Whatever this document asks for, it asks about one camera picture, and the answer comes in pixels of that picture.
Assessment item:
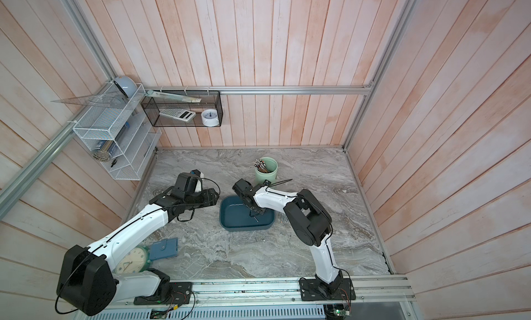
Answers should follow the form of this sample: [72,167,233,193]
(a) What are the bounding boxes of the teal plastic storage tray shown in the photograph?
[219,195,275,232]

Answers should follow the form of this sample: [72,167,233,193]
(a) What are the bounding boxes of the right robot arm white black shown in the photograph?
[232,179,342,286]

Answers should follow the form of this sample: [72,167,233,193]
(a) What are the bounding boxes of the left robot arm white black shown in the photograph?
[56,187,219,316]

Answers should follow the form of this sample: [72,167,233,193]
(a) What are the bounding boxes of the pencils bundle in cup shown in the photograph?
[254,159,270,174]

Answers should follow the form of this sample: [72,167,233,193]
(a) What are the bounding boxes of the mint green pencil cup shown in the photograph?
[254,157,279,184]

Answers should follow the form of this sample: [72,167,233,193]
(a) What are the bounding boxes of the green alarm clock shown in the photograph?
[113,246,152,274]

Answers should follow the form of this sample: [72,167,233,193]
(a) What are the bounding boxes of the white tape roll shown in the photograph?
[201,109,220,128]

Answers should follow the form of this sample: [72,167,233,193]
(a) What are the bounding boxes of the rolled silver brush bundle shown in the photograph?
[92,140,118,162]

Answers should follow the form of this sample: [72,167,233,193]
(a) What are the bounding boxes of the white calculator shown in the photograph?
[160,108,196,123]

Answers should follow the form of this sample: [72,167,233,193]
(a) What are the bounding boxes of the clear green ruler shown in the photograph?
[145,90,202,104]

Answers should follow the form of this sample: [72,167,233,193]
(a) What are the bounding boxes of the clear triangle ruler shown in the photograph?
[53,92,127,108]

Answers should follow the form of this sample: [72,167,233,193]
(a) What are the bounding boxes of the light blue round speaker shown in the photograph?
[113,76,138,99]

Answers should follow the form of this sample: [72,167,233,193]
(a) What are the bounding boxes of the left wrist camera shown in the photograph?
[171,169,204,198]

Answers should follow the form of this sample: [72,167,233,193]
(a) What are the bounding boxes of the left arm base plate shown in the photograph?
[134,282,192,306]

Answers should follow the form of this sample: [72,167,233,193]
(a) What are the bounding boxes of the black wire mesh basket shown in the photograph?
[141,90,224,128]

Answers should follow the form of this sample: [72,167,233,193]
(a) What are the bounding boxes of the white wire mesh shelf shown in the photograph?
[73,83,161,181]

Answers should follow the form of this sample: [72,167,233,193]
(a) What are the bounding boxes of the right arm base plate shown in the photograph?
[299,275,356,301]

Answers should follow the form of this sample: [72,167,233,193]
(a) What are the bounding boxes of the aluminium front rail frame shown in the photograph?
[95,275,423,319]

